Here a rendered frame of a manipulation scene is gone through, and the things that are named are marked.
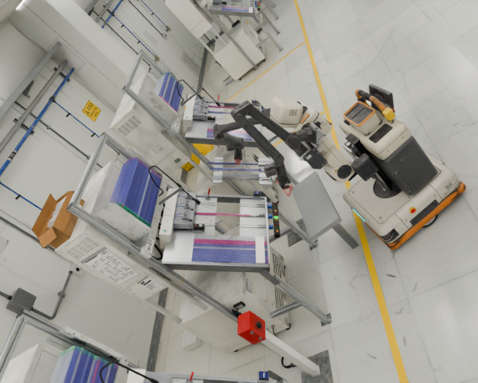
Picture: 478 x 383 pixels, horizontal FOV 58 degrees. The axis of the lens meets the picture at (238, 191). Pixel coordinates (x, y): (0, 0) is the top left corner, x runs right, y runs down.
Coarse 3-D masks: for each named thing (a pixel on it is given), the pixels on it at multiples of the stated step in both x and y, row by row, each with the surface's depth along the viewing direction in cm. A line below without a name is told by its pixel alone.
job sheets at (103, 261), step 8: (104, 248) 270; (96, 256) 275; (104, 256) 275; (112, 256) 275; (88, 264) 281; (96, 264) 280; (104, 264) 280; (112, 264) 280; (120, 264) 280; (128, 264) 280; (104, 272) 285; (112, 272) 285; (120, 272) 285; (128, 272) 285; (136, 272) 284; (112, 280) 292; (120, 280) 292; (144, 280) 291; (152, 280) 291; (152, 288) 296; (160, 288) 296
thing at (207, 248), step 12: (204, 240) 296; (216, 240) 297; (228, 240) 297; (240, 240) 298; (252, 240) 298; (264, 240) 298; (192, 252) 287; (204, 252) 288; (216, 252) 288; (228, 252) 289; (240, 252) 289; (252, 252) 290; (264, 252) 290
